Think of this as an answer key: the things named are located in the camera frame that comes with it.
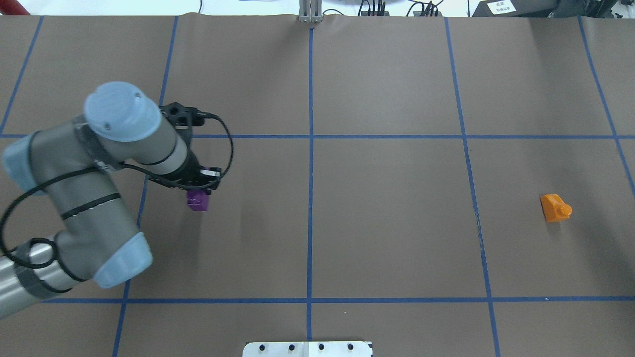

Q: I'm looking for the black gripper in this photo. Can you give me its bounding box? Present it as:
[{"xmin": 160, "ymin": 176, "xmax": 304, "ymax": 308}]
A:
[{"xmin": 172, "ymin": 155, "xmax": 221, "ymax": 191}]

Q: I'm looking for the purple trapezoid block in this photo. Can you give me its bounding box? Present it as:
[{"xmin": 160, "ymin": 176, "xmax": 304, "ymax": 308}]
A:
[{"xmin": 186, "ymin": 189, "xmax": 210, "ymax": 212}]

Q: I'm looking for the orange trapezoid block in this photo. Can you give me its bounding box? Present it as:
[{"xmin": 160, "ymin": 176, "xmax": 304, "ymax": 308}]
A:
[{"xmin": 540, "ymin": 194, "xmax": 573, "ymax": 222}]

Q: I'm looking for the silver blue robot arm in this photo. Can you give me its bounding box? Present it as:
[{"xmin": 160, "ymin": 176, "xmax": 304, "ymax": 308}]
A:
[{"xmin": 1, "ymin": 81, "xmax": 227, "ymax": 318}]

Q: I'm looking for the red cylinder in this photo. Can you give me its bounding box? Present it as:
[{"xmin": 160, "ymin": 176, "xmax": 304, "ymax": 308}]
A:
[{"xmin": 0, "ymin": 0, "xmax": 30, "ymax": 16}]

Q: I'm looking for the black box with label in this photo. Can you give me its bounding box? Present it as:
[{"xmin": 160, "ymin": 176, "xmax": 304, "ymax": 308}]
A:
[{"xmin": 470, "ymin": 0, "xmax": 560, "ymax": 18}]

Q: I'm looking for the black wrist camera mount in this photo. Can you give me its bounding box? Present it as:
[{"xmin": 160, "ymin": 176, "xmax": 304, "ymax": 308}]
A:
[{"xmin": 159, "ymin": 102, "xmax": 220, "ymax": 129}]

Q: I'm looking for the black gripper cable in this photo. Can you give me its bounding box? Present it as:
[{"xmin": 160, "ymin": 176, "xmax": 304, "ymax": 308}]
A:
[{"xmin": 0, "ymin": 113, "xmax": 234, "ymax": 271}]

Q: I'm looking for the aluminium frame post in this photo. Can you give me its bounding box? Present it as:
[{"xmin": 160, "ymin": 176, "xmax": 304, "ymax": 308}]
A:
[{"xmin": 299, "ymin": 0, "xmax": 323, "ymax": 23}]

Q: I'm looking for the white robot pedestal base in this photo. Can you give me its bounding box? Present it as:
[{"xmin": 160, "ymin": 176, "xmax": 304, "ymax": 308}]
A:
[{"xmin": 242, "ymin": 341, "xmax": 374, "ymax": 357}]

